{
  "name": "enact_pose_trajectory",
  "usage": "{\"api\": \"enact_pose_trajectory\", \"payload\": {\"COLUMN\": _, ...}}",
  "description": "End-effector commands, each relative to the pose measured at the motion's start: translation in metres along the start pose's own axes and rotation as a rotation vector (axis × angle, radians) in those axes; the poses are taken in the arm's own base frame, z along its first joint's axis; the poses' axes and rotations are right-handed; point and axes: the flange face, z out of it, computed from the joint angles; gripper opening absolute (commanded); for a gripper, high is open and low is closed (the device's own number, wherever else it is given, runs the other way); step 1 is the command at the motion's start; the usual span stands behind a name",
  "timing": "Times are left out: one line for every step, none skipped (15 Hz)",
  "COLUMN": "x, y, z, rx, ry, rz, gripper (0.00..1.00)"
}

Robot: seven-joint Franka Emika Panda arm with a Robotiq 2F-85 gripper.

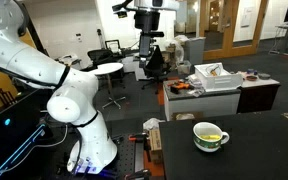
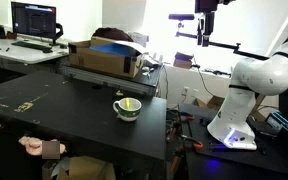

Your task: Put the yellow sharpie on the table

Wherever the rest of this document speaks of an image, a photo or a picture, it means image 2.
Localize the yellow sharpie marker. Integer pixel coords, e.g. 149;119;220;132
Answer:
125;98;131;110

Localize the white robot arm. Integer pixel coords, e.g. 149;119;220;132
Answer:
207;41;288;150

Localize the white green ceramic mug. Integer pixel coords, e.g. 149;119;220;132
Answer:
113;97;142;122

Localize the black keyboard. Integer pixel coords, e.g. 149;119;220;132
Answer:
11;41;53;53

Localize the black computer monitor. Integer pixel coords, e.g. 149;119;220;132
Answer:
11;2;63;46

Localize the grey metal platform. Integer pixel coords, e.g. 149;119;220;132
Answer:
63;65;161;96

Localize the orange black clamp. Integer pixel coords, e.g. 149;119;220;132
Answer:
180;134;203;149

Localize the small brown cardboard box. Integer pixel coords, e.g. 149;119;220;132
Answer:
173;52;193;69

